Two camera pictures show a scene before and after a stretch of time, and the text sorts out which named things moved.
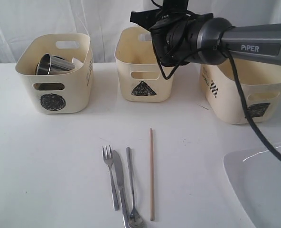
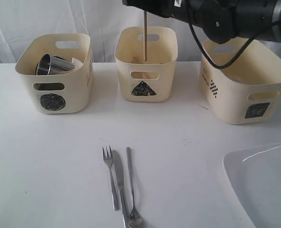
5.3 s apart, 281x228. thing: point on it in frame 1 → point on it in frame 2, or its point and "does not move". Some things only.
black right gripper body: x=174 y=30 → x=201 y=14
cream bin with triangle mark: x=141 y=79 does not move
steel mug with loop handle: x=49 y=65 does not move
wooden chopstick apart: x=151 y=175 → x=145 y=37
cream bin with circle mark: x=68 y=92 does not move
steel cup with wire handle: x=49 y=86 does not move
